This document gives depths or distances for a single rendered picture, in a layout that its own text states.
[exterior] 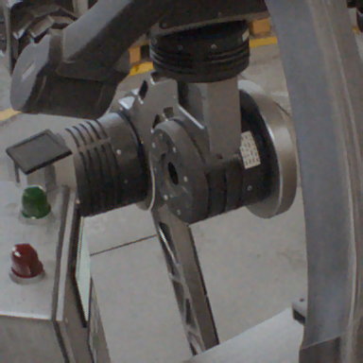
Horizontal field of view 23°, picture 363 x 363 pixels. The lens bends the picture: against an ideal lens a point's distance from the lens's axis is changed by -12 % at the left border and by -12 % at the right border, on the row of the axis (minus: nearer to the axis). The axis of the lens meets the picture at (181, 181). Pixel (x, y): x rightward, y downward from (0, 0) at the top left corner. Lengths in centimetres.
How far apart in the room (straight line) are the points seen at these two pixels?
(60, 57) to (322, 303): 44
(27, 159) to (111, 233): 247
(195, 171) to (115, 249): 184
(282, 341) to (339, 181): 94
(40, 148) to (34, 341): 18
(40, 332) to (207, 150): 73
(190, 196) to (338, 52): 73
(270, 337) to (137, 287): 147
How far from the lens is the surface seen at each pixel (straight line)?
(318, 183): 57
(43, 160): 69
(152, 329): 276
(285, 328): 151
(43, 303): 60
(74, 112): 95
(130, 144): 178
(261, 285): 290
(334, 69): 58
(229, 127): 127
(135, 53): 418
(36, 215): 67
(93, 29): 87
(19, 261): 61
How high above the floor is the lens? 186
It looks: 33 degrees down
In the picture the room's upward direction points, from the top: 4 degrees counter-clockwise
